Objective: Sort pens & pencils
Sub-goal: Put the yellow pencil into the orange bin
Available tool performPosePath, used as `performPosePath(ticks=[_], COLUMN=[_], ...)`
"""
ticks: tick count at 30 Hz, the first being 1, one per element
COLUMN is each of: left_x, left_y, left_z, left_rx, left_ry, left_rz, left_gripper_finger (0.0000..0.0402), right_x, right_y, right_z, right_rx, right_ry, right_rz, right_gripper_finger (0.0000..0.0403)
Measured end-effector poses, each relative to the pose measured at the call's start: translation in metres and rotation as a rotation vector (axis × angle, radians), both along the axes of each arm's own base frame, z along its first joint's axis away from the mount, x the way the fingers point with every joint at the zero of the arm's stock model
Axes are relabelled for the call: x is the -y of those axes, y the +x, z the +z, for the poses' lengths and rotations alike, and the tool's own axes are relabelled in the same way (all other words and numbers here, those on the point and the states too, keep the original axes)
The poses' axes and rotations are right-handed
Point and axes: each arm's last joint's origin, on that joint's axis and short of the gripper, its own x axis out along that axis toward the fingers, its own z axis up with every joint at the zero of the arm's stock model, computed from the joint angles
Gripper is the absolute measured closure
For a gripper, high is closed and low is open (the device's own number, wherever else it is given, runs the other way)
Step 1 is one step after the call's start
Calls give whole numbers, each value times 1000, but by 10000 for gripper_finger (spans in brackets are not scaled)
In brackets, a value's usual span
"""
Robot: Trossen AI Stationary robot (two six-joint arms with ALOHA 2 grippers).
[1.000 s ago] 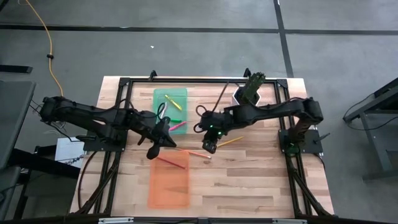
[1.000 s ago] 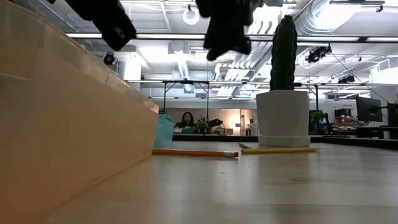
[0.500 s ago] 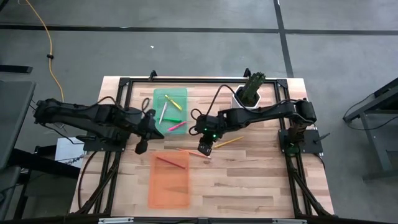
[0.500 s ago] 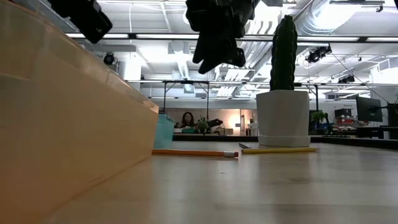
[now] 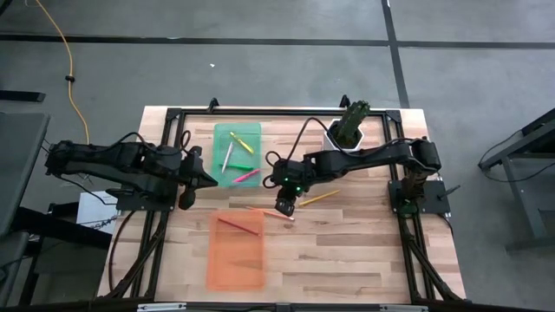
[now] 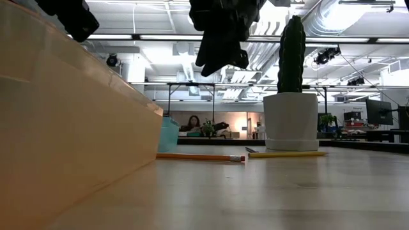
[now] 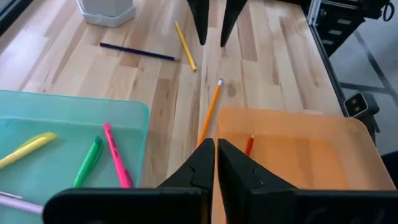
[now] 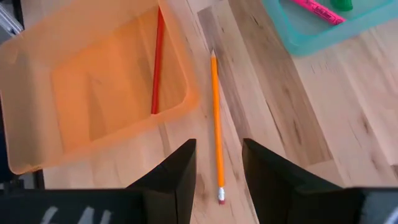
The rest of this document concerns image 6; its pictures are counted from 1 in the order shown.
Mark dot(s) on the orange pencil with eraser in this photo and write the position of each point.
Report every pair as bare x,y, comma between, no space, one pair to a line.
198,156

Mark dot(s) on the black aluminium table frame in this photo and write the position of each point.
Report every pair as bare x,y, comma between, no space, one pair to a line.
223,141

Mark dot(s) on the orange translucent plastic tray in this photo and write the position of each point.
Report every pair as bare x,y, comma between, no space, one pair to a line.
64,127

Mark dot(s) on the long linear ceiling light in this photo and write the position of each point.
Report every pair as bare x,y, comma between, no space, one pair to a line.
335,40

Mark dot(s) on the black ceiling track lights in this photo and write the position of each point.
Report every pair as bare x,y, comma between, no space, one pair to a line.
356,81

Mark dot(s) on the dark green cactus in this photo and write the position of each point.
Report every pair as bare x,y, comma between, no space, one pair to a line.
291,54

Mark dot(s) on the yellow pencil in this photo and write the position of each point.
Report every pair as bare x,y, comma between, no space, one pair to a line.
287,154

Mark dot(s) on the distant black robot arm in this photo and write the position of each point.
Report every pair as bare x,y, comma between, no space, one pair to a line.
221,125

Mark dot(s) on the person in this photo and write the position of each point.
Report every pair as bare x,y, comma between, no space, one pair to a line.
193,123

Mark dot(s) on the green translucent plastic tray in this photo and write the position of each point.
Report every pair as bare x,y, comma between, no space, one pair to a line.
167,134

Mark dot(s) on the black ceiling camera cluster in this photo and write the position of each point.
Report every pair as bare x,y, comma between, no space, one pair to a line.
326,56

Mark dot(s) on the small green plant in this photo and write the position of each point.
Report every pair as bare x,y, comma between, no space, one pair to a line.
207,129

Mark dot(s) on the white plant pot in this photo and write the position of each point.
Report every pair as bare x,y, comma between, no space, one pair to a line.
290,121

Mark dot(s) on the black pen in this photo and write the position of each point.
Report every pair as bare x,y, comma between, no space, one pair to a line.
251,149

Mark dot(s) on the black round ceiling spotlight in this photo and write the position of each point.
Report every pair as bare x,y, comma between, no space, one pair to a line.
112,60

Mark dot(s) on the silver ventilation duct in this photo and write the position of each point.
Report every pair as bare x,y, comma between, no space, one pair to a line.
322,22

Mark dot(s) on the green potted plant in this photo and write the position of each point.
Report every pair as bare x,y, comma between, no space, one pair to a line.
326,120

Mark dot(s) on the distant black frame stand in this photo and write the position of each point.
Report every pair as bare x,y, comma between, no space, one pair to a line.
191,84

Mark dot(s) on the black office desk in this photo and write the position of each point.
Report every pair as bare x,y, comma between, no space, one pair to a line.
383,134

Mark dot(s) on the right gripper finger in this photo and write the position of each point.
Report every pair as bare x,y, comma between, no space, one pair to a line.
242,60
214,59

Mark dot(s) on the black computer monitor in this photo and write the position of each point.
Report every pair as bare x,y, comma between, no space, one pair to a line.
378,111

